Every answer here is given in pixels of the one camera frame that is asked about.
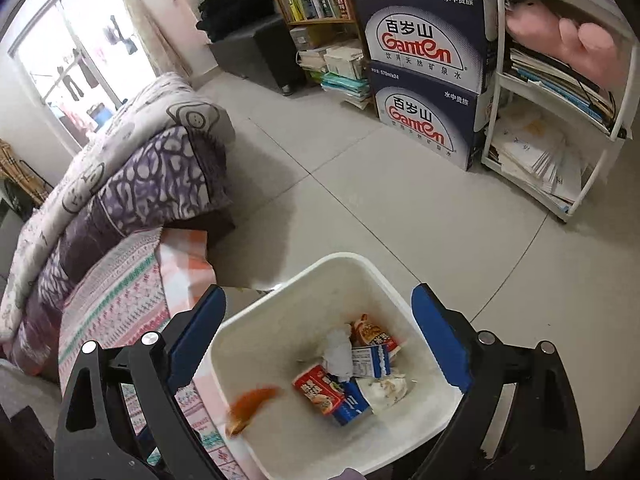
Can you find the white shelf rack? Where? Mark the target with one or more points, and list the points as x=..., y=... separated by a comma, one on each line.
x=595, y=170

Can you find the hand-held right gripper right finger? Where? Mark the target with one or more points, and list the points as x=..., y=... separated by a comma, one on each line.
x=442, y=340

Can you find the wooden bookshelf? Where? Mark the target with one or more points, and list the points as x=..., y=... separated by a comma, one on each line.
x=320, y=22

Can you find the black ottoman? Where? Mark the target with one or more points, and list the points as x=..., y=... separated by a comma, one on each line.
x=265, y=55

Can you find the purple and white quilt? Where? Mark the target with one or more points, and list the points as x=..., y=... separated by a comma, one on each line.
x=125, y=180

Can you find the white plastic bin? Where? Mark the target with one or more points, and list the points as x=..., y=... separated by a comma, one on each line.
x=280, y=340

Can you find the blue and white wrapper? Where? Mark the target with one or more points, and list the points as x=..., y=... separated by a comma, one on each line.
x=367, y=360

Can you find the pink checked under sheet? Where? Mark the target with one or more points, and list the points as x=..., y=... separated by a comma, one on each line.
x=185, y=265

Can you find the pile of white papers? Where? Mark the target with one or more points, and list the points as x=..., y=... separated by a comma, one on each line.
x=535, y=155

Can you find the white paper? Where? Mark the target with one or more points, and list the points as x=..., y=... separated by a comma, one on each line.
x=337, y=355

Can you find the pink plush toy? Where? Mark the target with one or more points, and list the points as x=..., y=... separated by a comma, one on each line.
x=580, y=40

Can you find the striped patterned bed sheet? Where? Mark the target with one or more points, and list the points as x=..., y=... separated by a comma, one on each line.
x=115, y=290

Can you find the stack of pale books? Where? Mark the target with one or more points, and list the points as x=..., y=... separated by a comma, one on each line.
x=340, y=70

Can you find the glass balcony door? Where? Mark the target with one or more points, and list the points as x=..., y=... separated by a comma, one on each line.
x=60, y=50

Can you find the blue cardboard box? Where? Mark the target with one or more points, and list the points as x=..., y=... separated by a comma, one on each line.
x=425, y=20
x=420, y=120

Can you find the red printed box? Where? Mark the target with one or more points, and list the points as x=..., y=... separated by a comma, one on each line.
x=317, y=390

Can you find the blue and white carton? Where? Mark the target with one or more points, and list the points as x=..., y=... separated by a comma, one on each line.
x=350, y=405

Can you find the stack of rack books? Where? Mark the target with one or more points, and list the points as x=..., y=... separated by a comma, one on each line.
x=550, y=80

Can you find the white printed wrapper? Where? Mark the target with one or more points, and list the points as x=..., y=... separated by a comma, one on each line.
x=387, y=390

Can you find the beige curtain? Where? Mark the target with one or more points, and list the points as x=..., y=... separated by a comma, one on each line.
x=142, y=25

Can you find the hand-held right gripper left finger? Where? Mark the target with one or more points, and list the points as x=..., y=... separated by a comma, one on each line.
x=195, y=340

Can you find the orange snack wrapper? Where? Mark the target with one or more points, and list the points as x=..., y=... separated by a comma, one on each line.
x=250, y=405

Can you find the pile of black clothes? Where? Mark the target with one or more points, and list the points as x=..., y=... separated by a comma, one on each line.
x=230, y=5

